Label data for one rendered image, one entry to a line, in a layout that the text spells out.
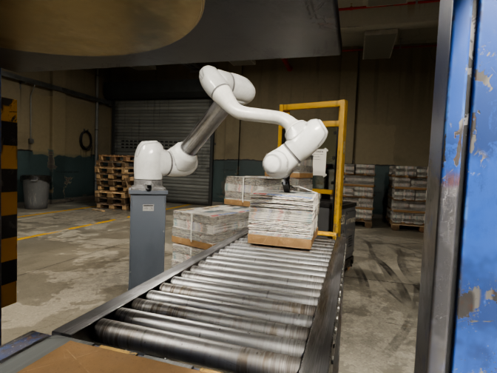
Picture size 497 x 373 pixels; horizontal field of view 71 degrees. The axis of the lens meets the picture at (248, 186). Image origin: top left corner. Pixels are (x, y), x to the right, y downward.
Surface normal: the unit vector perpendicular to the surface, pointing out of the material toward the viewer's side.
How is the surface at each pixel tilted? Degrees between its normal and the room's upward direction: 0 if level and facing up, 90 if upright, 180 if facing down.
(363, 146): 90
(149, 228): 90
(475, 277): 90
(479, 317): 90
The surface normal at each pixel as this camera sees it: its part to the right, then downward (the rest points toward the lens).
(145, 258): 0.32, 0.07
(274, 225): -0.28, 0.11
